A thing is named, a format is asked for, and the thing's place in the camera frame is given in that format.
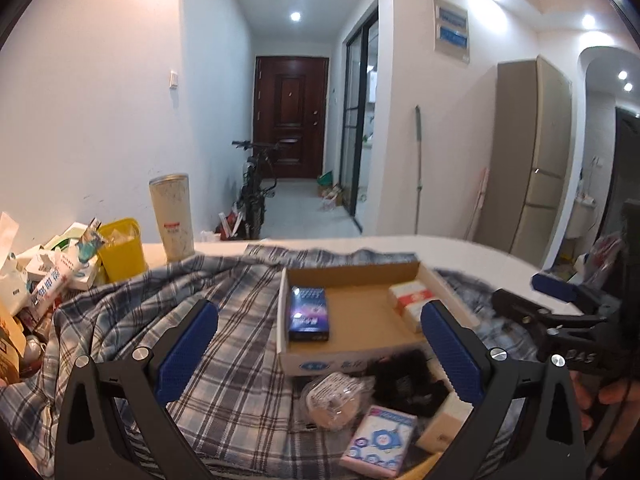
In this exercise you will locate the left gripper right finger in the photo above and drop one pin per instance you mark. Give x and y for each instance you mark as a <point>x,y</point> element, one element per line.
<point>546,442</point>

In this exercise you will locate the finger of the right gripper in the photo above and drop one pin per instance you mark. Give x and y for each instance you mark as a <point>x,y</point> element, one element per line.
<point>560,290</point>
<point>534,318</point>

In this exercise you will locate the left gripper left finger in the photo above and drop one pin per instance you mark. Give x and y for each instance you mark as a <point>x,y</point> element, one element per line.
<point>92,443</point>

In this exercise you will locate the beige tissue pack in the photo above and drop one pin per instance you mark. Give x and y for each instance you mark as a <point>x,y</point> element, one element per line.
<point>444,426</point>

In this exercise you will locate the clear bagged white item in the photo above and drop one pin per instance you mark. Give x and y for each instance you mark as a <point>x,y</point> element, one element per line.
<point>334,401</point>

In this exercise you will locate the person's right hand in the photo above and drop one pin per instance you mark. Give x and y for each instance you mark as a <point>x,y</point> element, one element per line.
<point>610,420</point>

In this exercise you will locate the beige refrigerator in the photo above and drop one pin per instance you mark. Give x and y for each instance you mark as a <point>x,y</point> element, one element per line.
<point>529,159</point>

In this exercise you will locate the pink broom stick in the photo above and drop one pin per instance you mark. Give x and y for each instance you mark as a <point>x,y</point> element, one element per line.
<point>478,205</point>

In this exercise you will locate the brown cardboard piece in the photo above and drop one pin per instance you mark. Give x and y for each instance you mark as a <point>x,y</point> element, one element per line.
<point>421,471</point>

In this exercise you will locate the red white cigarette pack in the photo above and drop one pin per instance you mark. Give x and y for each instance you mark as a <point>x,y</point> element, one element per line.
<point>407,300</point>

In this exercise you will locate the black fuzzy pouch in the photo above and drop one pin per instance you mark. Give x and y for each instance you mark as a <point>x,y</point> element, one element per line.
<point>405,384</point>

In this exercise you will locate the blue plaid shirt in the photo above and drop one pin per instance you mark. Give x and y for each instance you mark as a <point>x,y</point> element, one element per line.
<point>235,407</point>

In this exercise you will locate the pink blue tissue pack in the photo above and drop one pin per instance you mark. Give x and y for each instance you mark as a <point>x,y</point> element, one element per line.
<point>379,445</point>

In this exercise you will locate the shallow cardboard box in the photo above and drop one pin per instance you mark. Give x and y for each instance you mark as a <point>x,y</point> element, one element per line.
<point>364,325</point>

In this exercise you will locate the yellow plastic cup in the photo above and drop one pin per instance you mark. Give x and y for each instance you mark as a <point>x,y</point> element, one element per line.
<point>122,254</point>

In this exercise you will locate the toothpaste tube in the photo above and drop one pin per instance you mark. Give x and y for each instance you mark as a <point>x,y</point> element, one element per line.
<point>90,241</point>

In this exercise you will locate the blue purple cigarette pack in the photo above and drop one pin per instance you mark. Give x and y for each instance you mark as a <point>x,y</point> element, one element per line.
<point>308,315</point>

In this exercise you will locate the small white basket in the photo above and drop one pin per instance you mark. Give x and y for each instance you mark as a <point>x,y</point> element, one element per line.
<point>329,201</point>

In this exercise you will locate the green dustpan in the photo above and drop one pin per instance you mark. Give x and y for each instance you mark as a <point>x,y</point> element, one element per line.
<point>325,179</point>

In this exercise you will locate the white patterned tumbler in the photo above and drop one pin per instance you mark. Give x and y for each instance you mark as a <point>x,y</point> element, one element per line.
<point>170,197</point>

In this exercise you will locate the black bicycle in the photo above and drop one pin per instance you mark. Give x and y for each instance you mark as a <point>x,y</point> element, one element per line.
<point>251,204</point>

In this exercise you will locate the black framed glass door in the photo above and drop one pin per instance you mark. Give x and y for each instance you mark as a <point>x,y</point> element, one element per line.
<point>361,80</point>

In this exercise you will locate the dark red entrance door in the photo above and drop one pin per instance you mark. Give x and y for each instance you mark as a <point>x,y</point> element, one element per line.
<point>290,113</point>

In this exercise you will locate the wall electrical panel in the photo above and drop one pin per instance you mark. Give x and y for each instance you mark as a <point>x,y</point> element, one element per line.
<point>452,37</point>

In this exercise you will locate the white light switch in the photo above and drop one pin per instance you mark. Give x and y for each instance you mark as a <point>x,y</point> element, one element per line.
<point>173,80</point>

